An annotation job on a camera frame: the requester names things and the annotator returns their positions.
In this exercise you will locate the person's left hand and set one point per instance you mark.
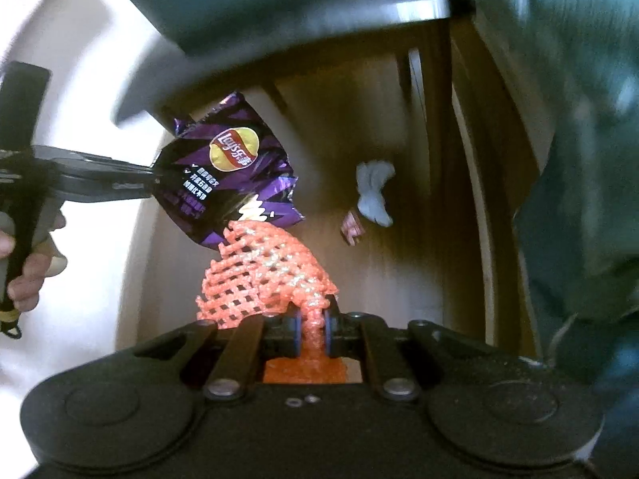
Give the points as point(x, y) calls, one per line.
point(37, 269)

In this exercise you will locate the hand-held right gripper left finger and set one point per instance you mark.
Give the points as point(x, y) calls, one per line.
point(298, 332)

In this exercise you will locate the teal patterned blanket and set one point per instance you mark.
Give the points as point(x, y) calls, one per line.
point(574, 134)

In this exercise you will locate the dark green trash bin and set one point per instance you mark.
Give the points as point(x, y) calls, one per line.
point(249, 10)

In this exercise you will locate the small red wrapper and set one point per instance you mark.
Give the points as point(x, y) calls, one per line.
point(352, 227)

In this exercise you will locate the wooden bed frame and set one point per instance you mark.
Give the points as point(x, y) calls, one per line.
point(489, 159)

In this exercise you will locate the orange foam fruit net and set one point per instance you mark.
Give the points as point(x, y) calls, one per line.
point(269, 269)

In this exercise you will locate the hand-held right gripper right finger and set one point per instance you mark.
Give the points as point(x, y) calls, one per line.
point(327, 332)

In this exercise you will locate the purple chips bag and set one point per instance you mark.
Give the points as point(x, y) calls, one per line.
point(229, 179)

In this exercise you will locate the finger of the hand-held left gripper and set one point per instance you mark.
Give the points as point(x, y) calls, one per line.
point(105, 188)
point(95, 159)

